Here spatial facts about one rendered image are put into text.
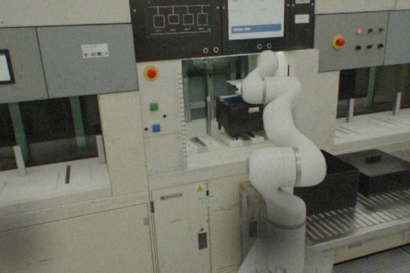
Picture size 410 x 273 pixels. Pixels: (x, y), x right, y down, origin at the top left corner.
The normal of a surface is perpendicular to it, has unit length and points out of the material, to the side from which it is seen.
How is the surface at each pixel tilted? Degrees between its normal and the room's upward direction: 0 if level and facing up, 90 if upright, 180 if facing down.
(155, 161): 90
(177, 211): 90
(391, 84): 90
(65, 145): 90
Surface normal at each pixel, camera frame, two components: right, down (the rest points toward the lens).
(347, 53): 0.32, 0.27
